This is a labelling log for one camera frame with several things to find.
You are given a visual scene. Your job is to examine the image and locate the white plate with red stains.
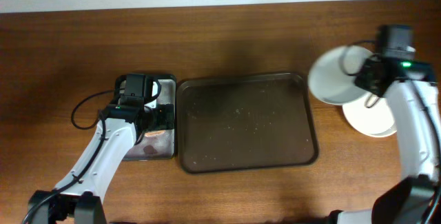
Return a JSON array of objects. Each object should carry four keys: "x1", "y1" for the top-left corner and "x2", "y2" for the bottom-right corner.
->
[{"x1": 342, "y1": 94, "x2": 396, "y2": 138}]

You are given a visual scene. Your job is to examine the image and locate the white plate with red smears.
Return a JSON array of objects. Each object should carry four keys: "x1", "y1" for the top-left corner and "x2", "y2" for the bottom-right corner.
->
[{"x1": 307, "y1": 45, "x2": 372, "y2": 105}]

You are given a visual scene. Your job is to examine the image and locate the orange green scrubbing sponge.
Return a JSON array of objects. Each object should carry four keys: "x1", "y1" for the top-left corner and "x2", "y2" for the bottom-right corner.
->
[{"x1": 144, "y1": 130, "x2": 166, "y2": 137}]

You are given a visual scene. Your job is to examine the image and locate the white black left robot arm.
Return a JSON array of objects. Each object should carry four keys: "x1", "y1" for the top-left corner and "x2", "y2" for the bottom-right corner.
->
[{"x1": 23, "y1": 104, "x2": 175, "y2": 223}]

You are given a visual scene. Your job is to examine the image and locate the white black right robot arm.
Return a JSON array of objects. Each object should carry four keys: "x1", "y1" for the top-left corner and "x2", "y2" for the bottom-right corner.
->
[{"x1": 326, "y1": 25, "x2": 440, "y2": 223}]

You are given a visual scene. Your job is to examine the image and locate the black soapy water tray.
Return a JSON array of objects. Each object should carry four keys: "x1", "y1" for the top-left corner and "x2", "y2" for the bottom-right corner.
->
[{"x1": 113, "y1": 74, "x2": 176, "y2": 161}]

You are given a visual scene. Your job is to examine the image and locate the brown plastic serving tray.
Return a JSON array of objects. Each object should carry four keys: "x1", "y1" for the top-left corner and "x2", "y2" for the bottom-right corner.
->
[{"x1": 176, "y1": 72, "x2": 319, "y2": 174}]

